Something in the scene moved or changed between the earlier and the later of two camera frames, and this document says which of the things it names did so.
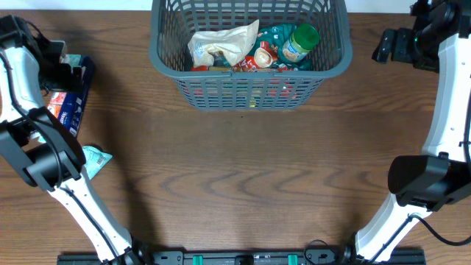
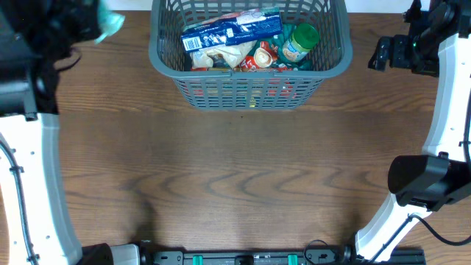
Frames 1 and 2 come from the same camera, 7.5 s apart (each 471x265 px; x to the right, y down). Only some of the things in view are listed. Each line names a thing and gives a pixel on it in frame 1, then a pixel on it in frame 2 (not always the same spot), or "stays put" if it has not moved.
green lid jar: (304, 37) stays put
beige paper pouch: (234, 44) stays put
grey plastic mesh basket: (172, 22) stays put
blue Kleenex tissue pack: (68, 104) to (232, 29)
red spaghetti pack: (243, 87) to (247, 63)
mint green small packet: (95, 160) to (110, 22)
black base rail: (245, 256) stays put
